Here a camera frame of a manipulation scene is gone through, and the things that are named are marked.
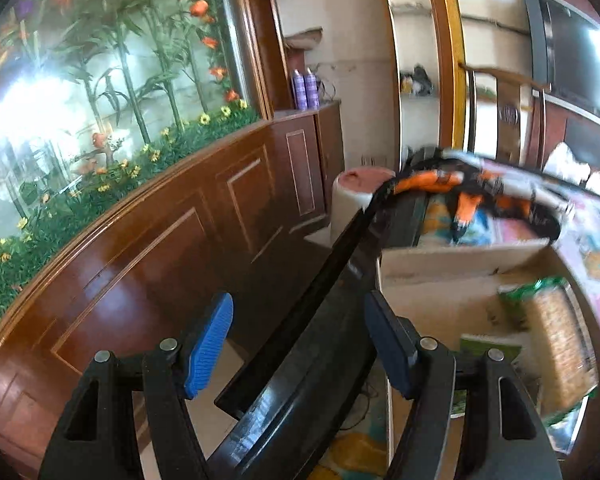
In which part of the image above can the purple spray can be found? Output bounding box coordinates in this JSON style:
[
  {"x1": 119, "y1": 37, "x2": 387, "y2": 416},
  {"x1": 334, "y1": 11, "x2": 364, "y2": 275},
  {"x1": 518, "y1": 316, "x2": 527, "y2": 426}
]
[
  {"x1": 291, "y1": 69, "x2": 307, "y2": 110},
  {"x1": 305, "y1": 67, "x2": 322, "y2": 109}
]

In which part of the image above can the long cracker packet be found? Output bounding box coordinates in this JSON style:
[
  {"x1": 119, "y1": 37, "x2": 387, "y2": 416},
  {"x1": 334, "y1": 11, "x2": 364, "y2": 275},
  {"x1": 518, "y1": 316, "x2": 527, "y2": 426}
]
[{"x1": 500, "y1": 277, "x2": 599, "y2": 422}]

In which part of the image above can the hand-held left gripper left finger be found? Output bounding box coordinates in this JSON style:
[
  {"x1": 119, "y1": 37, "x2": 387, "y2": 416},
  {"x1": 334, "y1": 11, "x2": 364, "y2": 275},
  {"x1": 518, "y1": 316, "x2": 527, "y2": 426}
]
[{"x1": 39, "y1": 292, "x2": 235, "y2": 480}]

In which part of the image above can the white plastic bag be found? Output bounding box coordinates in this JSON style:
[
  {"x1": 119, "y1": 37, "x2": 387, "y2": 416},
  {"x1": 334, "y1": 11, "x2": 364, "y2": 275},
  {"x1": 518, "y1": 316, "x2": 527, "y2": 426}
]
[{"x1": 545, "y1": 142, "x2": 600, "y2": 197}]

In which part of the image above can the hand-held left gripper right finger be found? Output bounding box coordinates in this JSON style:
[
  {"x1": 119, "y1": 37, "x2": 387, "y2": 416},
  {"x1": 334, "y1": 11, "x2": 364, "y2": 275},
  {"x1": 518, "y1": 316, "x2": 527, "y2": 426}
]
[{"x1": 364, "y1": 290, "x2": 563, "y2": 480}]

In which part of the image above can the white stool with pink top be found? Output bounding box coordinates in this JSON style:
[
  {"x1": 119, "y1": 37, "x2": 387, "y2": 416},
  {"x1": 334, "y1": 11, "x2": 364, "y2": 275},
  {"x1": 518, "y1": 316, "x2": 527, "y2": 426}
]
[{"x1": 330, "y1": 169, "x2": 397, "y2": 244}]

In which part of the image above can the small dark shelf object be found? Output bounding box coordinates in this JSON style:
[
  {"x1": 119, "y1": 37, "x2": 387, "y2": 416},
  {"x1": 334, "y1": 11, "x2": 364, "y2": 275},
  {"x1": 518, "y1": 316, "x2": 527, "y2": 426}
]
[{"x1": 400, "y1": 65, "x2": 434, "y2": 96}]

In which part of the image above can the brown wooden chair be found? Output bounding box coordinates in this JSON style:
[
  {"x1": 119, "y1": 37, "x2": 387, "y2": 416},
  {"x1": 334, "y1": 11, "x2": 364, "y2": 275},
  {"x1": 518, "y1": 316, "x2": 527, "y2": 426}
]
[{"x1": 457, "y1": 59, "x2": 553, "y2": 163}]

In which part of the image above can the brown wooden panel partition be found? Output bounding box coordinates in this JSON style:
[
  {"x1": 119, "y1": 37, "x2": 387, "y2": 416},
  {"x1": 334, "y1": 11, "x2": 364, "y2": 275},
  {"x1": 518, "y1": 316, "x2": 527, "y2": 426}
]
[{"x1": 0, "y1": 102, "x2": 346, "y2": 480}]

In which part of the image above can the orange and black tool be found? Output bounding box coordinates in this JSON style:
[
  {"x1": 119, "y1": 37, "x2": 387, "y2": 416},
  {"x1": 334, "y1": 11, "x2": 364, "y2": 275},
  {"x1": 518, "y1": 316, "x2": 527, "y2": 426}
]
[{"x1": 380, "y1": 146, "x2": 576, "y2": 247}]

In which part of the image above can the black flat television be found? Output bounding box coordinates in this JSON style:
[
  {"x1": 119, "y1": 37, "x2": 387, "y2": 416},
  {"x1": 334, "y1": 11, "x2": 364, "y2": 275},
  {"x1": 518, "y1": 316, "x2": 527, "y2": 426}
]
[{"x1": 522, "y1": 0, "x2": 600, "y2": 130}]

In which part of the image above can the colourful floor mat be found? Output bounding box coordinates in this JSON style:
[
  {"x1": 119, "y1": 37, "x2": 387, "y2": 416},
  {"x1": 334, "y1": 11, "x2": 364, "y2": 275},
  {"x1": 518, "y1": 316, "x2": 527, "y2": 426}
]
[{"x1": 307, "y1": 400, "x2": 392, "y2": 480}]

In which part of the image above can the artificial flower wall display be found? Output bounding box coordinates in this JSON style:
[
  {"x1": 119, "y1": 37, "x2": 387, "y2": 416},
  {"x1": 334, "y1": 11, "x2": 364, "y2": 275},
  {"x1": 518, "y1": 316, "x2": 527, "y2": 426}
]
[{"x1": 0, "y1": 0, "x2": 261, "y2": 342}]

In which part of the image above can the cardboard box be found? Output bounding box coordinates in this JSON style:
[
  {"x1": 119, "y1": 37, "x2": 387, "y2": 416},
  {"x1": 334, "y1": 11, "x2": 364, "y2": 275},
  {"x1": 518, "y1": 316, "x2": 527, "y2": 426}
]
[{"x1": 377, "y1": 239, "x2": 600, "y2": 463}]

